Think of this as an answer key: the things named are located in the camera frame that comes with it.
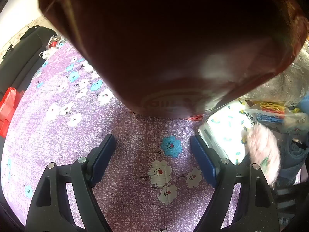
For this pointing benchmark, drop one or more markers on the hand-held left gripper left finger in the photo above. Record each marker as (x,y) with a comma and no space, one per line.
(103,158)

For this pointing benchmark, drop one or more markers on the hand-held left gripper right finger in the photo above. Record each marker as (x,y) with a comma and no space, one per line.
(204,158)

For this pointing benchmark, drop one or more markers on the printed white tissue pack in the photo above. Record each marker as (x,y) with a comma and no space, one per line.
(224,130)

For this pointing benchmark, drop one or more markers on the pink fluffy sock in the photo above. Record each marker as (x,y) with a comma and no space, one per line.
(263,149)

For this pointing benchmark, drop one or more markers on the blue towel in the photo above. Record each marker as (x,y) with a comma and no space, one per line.
(292,154)

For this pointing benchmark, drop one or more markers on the grey plush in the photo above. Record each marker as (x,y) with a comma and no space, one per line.
(282,82)

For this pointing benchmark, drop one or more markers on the yellow tray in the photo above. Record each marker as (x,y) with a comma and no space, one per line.
(169,41)

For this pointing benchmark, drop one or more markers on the purple floral tablecloth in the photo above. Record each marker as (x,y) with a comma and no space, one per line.
(135,145)

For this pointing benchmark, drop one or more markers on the bag of colourful clips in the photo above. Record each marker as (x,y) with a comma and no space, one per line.
(272,116)

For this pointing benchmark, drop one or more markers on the black striped cloth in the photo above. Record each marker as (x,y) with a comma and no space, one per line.
(287,198)

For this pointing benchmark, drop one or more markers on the red plastic bag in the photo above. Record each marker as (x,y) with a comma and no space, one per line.
(7,108)

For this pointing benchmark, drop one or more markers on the black sofa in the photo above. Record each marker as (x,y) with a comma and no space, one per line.
(21,53)

